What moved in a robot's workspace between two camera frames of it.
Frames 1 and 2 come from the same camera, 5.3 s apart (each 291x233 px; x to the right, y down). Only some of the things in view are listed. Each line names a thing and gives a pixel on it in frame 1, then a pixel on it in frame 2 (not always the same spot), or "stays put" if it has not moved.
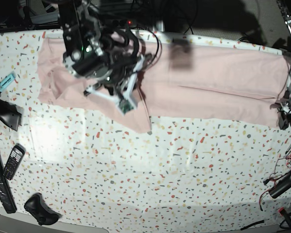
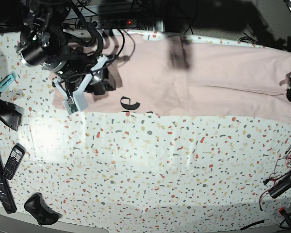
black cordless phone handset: [17, 155] stays put
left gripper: [114, 75] -> [74, 72]
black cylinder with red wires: [285, 183] stays put
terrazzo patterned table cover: [75, 164] stays put
